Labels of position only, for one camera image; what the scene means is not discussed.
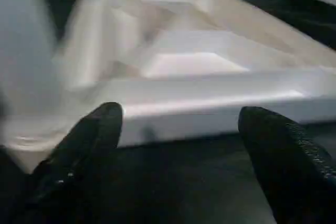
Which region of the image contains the black padded work mat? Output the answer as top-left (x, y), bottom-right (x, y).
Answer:
top-left (0, 0), bottom-right (336, 224)

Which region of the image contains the white plastic table top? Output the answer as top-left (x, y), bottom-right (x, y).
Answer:
top-left (0, 0), bottom-right (336, 175)

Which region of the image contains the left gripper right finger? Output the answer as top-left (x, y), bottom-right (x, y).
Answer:
top-left (238, 106), bottom-right (336, 224)

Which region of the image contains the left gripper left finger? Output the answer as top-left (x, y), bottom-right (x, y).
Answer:
top-left (4, 102), bottom-right (124, 224)

